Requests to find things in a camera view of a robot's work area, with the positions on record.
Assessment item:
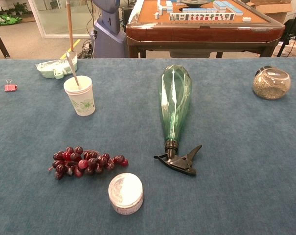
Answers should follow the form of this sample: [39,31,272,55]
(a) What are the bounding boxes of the pink binder clip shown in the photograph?
[4,79,18,93]

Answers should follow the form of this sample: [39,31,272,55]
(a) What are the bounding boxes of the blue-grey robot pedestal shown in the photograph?
[91,0,128,59]

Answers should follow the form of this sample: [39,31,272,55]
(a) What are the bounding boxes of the black slanted pole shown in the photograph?
[0,22,10,58]

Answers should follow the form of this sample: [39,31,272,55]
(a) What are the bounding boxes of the white framed glass partition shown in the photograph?
[27,0,94,39]

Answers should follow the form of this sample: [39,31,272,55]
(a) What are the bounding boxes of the brown mahjong table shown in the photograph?
[125,0,286,59]

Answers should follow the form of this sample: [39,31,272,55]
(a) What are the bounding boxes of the pale green plastic dustpan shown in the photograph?
[35,53,78,79]

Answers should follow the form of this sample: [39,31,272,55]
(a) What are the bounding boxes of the metal spoon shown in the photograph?
[66,51,81,90]

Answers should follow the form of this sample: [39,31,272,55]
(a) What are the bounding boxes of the round glass jar of grains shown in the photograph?
[252,65,292,100]

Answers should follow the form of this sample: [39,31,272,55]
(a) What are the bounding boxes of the white plastic crate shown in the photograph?
[272,40,296,58]

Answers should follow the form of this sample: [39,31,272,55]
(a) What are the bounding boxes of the green glass bottle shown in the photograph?
[153,64,203,176]

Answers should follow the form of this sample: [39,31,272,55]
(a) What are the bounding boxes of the blue felt table cloth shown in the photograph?
[0,58,296,235]

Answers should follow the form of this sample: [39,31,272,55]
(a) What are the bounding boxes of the dark red grape bunch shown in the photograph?
[47,146,129,181]

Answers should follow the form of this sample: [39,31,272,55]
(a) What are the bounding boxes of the tangle of floor cables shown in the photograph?
[78,39,93,59]

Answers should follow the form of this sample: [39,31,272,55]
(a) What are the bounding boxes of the black tripod stand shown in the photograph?
[276,0,296,57]

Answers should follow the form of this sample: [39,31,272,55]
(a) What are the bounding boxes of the row of mahjong tiles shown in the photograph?
[169,12,236,22]

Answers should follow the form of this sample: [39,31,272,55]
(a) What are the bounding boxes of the green bag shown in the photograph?
[0,13,23,26]

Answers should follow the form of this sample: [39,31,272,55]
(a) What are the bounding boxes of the wooden broom handle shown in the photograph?
[66,0,75,52]

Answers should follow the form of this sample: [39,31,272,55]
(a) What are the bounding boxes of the white floral paper cup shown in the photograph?
[63,75,96,117]

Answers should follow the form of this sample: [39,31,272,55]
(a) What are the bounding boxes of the cardboard box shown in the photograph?
[245,0,295,24]

